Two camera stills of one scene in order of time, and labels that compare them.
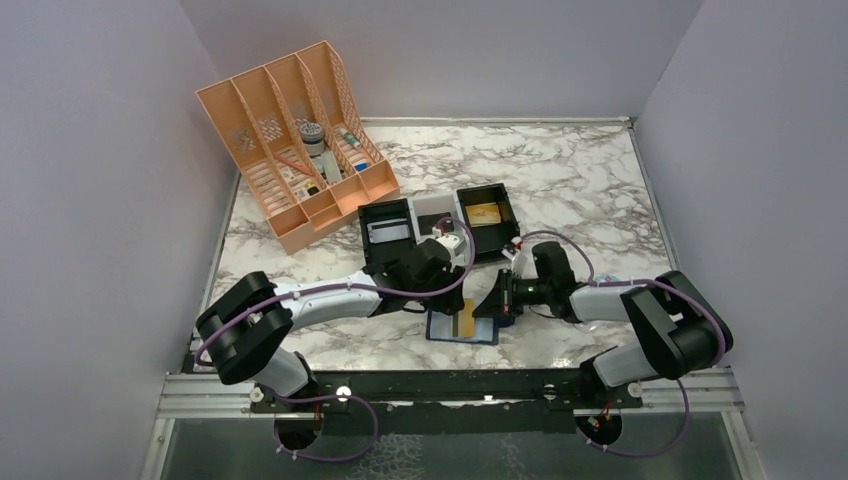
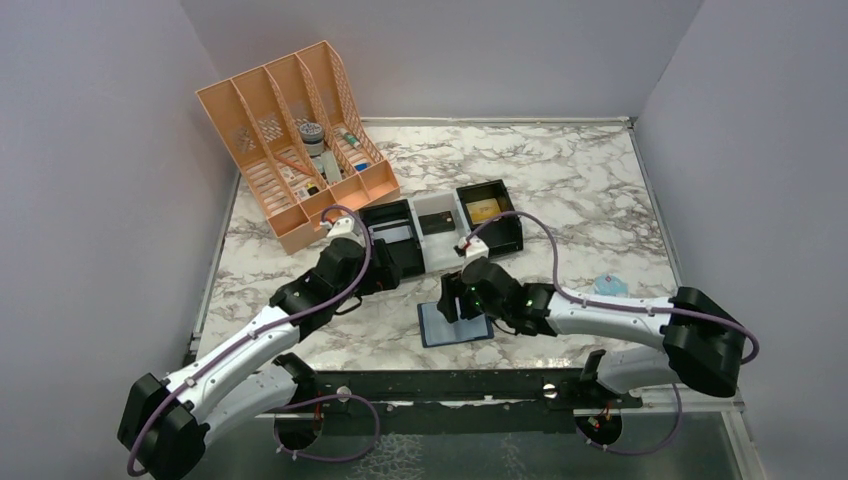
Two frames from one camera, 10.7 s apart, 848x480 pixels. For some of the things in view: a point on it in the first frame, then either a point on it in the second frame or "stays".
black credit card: (425, 223) stays
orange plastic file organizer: (293, 132) stays
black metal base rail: (563, 388) stays
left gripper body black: (442, 291) → (387, 266)
